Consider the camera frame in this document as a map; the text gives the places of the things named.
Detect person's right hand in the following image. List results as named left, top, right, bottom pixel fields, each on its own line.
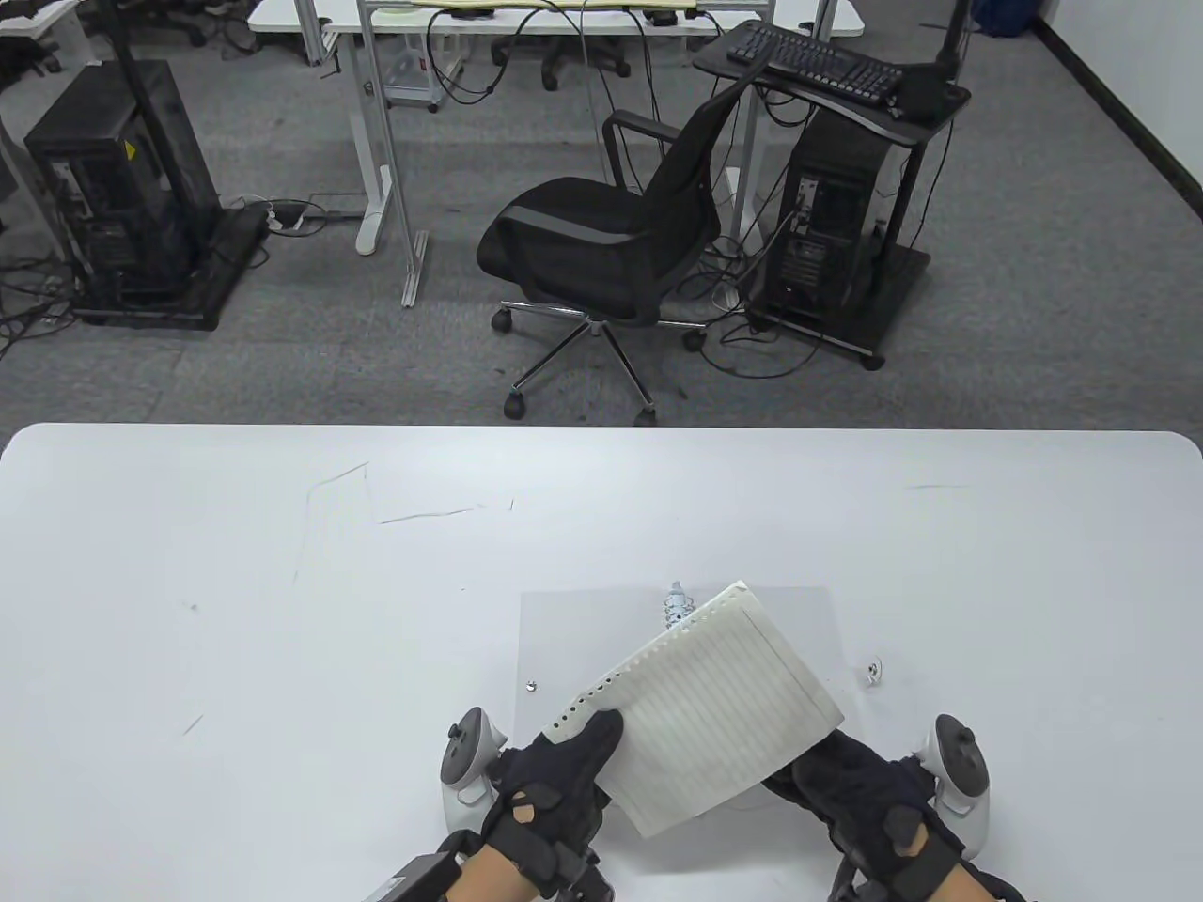
left=761, top=728, right=969, bottom=886

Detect person's left hand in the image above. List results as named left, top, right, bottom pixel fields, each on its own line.
left=479, top=709, right=627, bottom=884

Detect clear plastic ring binder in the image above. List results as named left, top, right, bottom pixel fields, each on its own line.
left=519, top=581, right=890, bottom=811

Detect stack of lined loose-leaf paper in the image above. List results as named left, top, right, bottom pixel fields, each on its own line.
left=548, top=581, right=845, bottom=839

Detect person's left forearm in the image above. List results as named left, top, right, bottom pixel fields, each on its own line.
left=449, top=844, right=539, bottom=902

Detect grey white left hand controller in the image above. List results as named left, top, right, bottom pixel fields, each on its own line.
left=442, top=707, right=509, bottom=811

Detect grey white hand controller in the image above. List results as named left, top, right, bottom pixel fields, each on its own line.
left=442, top=707, right=509, bottom=811
left=915, top=714, right=991, bottom=856

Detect grey white right hand controller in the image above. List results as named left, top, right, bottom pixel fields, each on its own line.
left=915, top=714, right=991, bottom=856

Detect black rolling computer cart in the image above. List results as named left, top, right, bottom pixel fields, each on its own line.
left=693, top=38, right=974, bottom=370

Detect black office chair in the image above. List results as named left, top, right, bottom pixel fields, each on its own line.
left=477, top=86, right=762, bottom=426

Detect black pouch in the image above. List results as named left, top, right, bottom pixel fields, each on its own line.
left=886, top=66, right=952, bottom=121

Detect clear plastic box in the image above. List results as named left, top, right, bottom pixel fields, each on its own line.
left=383, top=31, right=466, bottom=112

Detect black keyboard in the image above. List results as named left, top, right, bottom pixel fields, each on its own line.
left=726, top=21, right=905, bottom=106

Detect black chair wheel base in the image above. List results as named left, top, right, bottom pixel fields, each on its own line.
left=491, top=36, right=633, bottom=92

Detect black glass-sided computer tower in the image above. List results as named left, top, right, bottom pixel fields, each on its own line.
left=23, top=59, right=224, bottom=311

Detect long white desk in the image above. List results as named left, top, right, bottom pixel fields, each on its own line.
left=246, top=0, right=866, bottom=257

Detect black pole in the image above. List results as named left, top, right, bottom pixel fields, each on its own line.
left=108, top=0, right=203, bottom=273

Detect small white desk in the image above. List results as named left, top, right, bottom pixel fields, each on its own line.
left=0, top=0, right=87, bottom=40

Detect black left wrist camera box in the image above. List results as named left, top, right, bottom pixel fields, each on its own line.
left=362, top=827, right=480, bottom=902

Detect black looped floor cables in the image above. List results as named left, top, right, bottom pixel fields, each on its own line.
left=677, top=235, right=820, bottom=380

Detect aluminium frame post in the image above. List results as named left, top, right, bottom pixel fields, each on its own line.
left=357, top=0, right=431, bottom=309

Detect black floor cable tangle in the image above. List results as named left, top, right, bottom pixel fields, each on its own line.
left=0, top=249, right=78, bottom=363

